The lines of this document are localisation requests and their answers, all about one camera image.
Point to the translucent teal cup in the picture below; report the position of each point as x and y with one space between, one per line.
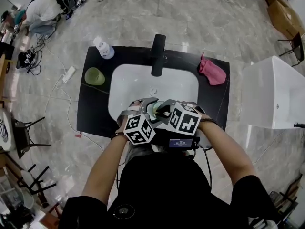
152 108

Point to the black bathtub faucet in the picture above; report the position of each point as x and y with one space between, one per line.
299 125

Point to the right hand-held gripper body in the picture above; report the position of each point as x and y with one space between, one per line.
184 119

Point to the white pump soap bottle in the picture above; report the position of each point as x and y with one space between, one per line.
104 49

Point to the dark vanity cabinet black top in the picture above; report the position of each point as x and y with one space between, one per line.
95 108

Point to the person's right forearm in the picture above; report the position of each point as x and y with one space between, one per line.
226 151

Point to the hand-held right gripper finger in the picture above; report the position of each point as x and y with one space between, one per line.
162 124
166 103

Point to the pink cloth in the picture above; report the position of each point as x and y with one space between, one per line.
213 73

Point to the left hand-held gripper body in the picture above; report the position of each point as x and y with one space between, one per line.
138 130

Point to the person's black shirt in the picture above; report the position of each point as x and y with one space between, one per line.
166 194

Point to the black metal chair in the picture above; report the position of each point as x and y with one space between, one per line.
296 49

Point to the white sink basin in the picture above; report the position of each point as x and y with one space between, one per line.
133 85

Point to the black wristband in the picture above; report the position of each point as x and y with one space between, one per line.
118 135
209 121

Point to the black mesh chair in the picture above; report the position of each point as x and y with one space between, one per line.
23 137

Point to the white freestanding bathtub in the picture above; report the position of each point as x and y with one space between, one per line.
269 96

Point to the person's grey trouser leg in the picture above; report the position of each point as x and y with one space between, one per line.
135 153

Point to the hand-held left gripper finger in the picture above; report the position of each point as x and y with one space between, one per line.
144 104

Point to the person's left forearm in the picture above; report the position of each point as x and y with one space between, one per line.
104 170

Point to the white power strip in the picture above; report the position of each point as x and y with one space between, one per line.
69 74

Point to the translucent green cup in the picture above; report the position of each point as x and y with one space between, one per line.
94 76

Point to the black sink faucet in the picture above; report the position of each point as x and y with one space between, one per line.
158 54

